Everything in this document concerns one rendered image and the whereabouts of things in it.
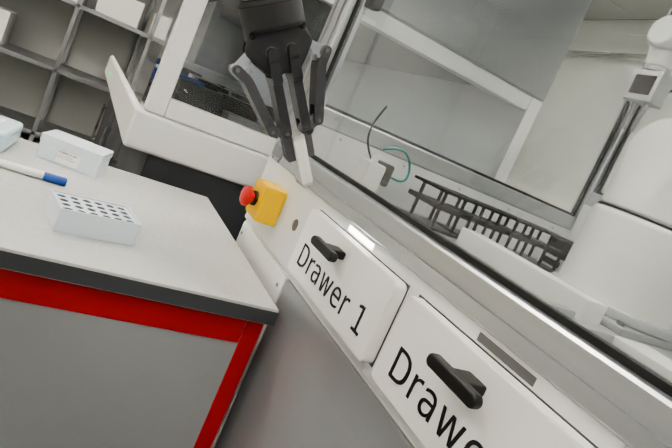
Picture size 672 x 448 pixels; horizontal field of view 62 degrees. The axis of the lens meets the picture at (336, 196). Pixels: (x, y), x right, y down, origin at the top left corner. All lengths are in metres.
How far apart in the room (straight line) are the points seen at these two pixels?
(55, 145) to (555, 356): 1.05
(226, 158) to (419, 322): 1.01
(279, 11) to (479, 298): 0.38
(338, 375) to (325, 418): 0.06
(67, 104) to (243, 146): 3.49
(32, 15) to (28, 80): 0.48
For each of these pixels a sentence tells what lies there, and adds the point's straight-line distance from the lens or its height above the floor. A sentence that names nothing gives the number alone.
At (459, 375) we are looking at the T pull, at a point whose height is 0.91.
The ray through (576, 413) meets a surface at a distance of 0.51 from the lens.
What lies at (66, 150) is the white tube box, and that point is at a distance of 1.28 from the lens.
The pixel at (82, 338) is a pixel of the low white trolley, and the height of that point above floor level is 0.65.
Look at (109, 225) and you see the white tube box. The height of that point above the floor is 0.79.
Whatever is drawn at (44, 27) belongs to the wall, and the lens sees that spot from 4.92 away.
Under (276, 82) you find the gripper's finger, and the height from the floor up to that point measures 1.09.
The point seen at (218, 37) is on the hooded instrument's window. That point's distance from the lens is 1.51.
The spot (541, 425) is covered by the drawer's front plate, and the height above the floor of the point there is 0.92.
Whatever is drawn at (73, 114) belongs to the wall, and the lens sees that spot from 4.95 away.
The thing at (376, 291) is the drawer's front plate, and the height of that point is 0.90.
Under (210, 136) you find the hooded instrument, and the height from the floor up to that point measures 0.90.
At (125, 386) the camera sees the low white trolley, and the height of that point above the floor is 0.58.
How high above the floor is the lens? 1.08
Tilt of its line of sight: 7 degrees down
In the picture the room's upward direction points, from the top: 24 degrees clockwise
